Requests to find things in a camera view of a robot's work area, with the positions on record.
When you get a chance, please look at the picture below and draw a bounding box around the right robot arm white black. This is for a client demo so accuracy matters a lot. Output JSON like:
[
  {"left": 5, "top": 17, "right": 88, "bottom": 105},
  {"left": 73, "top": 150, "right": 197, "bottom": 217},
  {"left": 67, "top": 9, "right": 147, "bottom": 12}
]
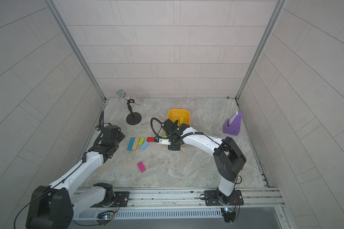
[{"left": 150, "top": 117, "right": 247, "bottom": 205}]

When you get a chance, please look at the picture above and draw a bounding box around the purple phone stand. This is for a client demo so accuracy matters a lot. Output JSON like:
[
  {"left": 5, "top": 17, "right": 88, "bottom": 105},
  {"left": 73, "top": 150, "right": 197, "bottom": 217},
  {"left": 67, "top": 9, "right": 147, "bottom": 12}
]
[{"left": 222, "top": 110, "right": 242, "bottom": 135}]

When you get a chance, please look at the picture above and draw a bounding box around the yellow plastic bin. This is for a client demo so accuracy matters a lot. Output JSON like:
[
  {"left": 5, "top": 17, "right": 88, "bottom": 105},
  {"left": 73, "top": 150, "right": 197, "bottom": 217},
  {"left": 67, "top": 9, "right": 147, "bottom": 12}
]
[{"left": 168, "top": 108, "right": 191, "bottom": 125}]

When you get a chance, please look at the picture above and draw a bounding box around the green block in cluster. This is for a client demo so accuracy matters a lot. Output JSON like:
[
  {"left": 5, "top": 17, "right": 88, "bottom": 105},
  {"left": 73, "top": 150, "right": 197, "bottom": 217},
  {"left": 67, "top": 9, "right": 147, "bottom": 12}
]
[{"left": 138, "top": 136, "right": 145, "bottom": 146}]

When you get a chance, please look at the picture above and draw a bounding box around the right circuit board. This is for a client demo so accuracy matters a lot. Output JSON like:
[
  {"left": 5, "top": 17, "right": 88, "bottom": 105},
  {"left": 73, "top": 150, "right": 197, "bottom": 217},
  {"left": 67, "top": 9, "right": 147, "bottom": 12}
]
[{"left": 221, "top": 208, "right": 237, "bottom": 223}]

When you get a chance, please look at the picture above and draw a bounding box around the teal block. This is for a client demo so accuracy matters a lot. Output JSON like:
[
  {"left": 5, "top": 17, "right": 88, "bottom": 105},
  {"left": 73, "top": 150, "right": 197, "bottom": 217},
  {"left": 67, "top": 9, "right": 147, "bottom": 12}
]
[{"left": 127, "top": 137, "right": 135, "bottom": 151}]

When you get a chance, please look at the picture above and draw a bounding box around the aluminium rail frame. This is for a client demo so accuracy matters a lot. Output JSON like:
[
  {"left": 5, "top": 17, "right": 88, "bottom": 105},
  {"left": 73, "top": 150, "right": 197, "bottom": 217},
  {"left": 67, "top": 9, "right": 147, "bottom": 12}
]
[{"left": 45, "top": 187, "right": 286, "bottom": 212}]

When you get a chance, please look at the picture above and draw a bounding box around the circuit board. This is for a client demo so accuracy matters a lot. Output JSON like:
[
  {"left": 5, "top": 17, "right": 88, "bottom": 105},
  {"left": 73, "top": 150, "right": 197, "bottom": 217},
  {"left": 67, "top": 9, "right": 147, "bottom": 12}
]
[
  {"left": 221, "top": 208, "right": 237, "bottom": 223},
  {"left": 97, "top": 210, "right": 115, "bottom": 222}
]

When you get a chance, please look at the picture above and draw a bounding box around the blue block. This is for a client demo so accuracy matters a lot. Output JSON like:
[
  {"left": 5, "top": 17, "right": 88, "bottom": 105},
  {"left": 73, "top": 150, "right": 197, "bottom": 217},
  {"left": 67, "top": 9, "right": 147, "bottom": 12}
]
[{"left": 140, "top": 141, "right": 149, "bottom": 150}]

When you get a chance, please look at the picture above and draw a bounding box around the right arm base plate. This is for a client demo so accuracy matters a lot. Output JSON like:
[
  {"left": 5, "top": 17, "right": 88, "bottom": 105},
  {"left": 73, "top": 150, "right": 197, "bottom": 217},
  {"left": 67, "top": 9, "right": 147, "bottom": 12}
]
[{"left": 199, "top": 189, "right": 244, "bottom": 206}]

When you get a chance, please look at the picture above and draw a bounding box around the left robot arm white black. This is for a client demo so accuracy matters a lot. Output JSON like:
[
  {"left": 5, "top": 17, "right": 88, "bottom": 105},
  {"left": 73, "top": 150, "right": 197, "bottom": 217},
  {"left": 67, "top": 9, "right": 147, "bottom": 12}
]
[{"left": 25, "top": 111, "right": 125, "bottom": 229}]

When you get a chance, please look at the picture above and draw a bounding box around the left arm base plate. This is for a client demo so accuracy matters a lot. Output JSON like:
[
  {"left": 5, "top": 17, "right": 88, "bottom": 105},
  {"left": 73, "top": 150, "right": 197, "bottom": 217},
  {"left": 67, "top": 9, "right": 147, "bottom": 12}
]
[{"left": 91, "top": 191, "right": 130, "bottom": 208}]

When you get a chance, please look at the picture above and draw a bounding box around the microphone on black stand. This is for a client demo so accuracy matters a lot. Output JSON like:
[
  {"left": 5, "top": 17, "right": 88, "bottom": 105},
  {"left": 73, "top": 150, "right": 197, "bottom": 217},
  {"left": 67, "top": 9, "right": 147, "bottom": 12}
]
[{"left": 116, "top": 89, "right": 143, "bottom": 125}]

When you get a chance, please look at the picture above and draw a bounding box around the tan wooden block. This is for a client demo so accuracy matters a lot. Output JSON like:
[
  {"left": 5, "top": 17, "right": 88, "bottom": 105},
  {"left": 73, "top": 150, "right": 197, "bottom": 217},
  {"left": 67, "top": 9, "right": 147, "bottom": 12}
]
[{"left": 132, "top": 137, "right": 140, "bottom": 151}]

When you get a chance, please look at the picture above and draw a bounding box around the red block in cluster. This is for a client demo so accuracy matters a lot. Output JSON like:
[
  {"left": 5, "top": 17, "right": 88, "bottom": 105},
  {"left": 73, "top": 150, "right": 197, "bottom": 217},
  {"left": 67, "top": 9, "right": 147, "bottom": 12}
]
[{"left": 146, "top": 137, "right": 155, "bottom": 142}]

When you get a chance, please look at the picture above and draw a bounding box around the magenta block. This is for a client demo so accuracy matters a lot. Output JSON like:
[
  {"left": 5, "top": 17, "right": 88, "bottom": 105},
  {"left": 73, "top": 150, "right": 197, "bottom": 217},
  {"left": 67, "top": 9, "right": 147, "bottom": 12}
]
[{"left": 137, "top": 162, "right": 146, "bottom": 173}]

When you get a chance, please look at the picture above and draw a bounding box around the left circuit board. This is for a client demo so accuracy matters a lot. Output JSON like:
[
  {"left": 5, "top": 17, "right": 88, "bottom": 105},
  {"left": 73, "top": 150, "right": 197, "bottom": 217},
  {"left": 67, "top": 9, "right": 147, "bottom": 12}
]
[{"left": 97, "top": 210, "right": 115, "bottom": 222}]

